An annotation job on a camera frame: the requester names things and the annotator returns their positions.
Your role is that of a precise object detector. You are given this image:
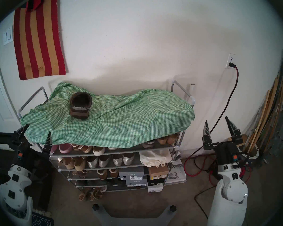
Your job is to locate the white shoe box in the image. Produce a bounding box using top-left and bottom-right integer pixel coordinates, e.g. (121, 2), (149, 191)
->
(147, 183), (164, 193)

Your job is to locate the dark shoe pair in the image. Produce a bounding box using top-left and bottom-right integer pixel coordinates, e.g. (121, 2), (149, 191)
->
(104, 180), (123, 187)

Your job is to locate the red tan striped flag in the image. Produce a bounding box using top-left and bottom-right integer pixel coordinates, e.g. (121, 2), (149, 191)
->
(13, 0), (66, 81)

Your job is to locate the white drawstring cloth bag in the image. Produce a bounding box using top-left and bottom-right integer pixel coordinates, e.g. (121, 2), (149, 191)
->
(139, 150), (173, 168)

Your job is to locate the white flat labelled box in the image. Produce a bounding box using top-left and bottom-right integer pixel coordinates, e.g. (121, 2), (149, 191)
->
(166, 161), (187, 183)

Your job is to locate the brown pink shoe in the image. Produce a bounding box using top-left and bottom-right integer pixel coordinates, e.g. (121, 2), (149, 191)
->
(72, 170), (90, 180)

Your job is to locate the dark patterned rug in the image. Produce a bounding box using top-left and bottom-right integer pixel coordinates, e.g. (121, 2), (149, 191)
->
(9, 208), (54, 226)

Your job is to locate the white wall outlet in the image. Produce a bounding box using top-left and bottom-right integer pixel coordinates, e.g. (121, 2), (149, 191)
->
(225, 53), (235, 69)

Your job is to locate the black low cabinet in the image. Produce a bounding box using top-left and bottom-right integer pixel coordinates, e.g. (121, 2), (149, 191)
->
(0, 149), (52, 212)

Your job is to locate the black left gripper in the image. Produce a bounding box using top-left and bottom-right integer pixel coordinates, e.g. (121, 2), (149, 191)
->
(8, 124), (53, 166)

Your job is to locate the tan braided sandal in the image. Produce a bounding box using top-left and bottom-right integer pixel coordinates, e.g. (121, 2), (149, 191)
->
(79, 188), (91, 201)
(90, 188), (103, 202)

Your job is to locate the black red cable reel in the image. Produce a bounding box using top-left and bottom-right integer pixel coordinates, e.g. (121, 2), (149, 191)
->
(210, 168), (221, 181)

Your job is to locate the red power cord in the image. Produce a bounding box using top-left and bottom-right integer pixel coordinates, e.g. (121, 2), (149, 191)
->
(184, 63), (239, 176)

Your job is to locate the green gingham cloth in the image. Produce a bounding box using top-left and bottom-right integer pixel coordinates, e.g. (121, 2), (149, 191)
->
(21, 82), (195, 148)

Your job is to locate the grey robot base frame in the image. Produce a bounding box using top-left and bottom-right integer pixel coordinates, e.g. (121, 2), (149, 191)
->
(93, 206), (177, 226)

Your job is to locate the white light switch plate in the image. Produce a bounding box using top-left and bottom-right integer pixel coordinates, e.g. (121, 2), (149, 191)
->
(3, 27), (14, 46)

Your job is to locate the grey metal shoe rack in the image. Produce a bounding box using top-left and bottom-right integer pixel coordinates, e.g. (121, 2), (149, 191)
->
(17, 80), (196, 193)

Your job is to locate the light wooden board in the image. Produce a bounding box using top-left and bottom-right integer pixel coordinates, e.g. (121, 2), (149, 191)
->
(250, 77), (280, 146)

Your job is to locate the black shoe box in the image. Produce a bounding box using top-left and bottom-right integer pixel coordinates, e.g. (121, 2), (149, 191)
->
(147, 176), (165, 186)

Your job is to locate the brown cardboard shoe box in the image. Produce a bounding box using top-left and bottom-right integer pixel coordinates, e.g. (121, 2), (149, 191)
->
(148, 165), (169, 180)

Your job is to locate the woven espadrille shoe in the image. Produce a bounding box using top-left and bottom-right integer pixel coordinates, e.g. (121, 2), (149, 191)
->
(57, 157), (75, 170)
(74, 157), (86, 171)

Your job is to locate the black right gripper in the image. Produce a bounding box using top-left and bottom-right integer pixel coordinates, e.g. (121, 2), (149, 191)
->
(202, 117), (243, 166)

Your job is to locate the black floor cable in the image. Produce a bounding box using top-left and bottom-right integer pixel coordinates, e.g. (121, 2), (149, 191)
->
(195, 186), (217, 219)

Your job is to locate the silver flat shoe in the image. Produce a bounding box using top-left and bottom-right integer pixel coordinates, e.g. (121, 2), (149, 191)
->
(112, 154), (123, 167)
(87, 156), (99, 169)
(99, 155), (111, 168)
(123, 153), (135, 166)

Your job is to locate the grey Vionic shoe box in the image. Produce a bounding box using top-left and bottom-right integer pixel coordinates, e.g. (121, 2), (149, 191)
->
(124, 179), (148, 188)
(119, 167), (144, 181)

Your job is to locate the white blue ceramic pot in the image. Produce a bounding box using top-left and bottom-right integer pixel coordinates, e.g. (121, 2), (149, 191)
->
(244, 144), (260, 165)

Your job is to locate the small cardboard box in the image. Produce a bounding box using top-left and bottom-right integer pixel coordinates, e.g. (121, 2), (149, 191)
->
(228, 134), (248, 147)

